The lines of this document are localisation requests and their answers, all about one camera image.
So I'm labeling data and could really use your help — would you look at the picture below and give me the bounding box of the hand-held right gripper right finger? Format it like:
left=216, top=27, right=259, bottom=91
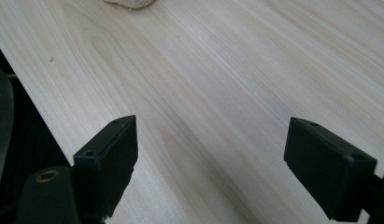
left=283, top=117, right=378, bottom=223

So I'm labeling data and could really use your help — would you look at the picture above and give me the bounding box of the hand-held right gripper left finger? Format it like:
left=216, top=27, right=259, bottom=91
left=72, top=114, right=139, bottom=220

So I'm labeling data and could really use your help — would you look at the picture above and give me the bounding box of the dark grey clothing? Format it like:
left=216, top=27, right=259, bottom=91
left=0, top=62, right=15, bottom=200

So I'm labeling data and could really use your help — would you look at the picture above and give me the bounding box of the cream knitted cloth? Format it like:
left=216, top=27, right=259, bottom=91
left=103, top=0, right=156, bottom=9

